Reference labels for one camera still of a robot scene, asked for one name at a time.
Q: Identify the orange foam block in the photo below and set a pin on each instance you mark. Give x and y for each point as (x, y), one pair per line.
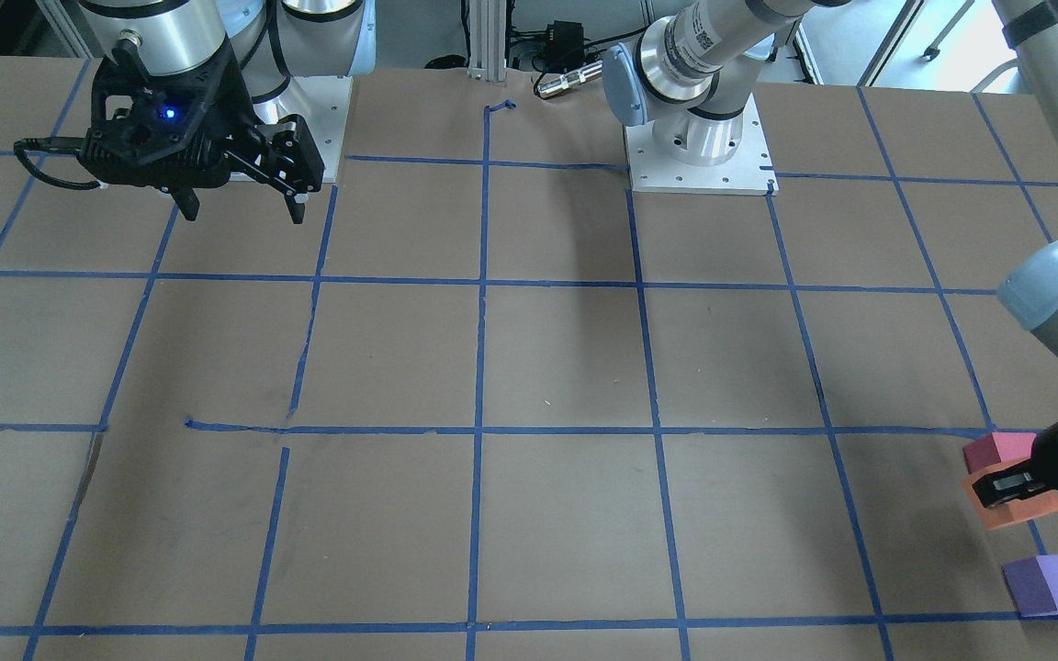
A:
(1011, 512)

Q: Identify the pink foam block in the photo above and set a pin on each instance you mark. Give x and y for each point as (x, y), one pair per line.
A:
(996, 447)

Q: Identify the purple foam block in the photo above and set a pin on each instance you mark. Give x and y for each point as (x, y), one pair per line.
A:
(1033, 585)

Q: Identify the silver cylindrical connector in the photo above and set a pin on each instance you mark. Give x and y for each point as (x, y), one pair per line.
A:
(568, 82)

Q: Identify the aluminium frame post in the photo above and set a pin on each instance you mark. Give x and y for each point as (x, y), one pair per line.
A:
(487, 30)

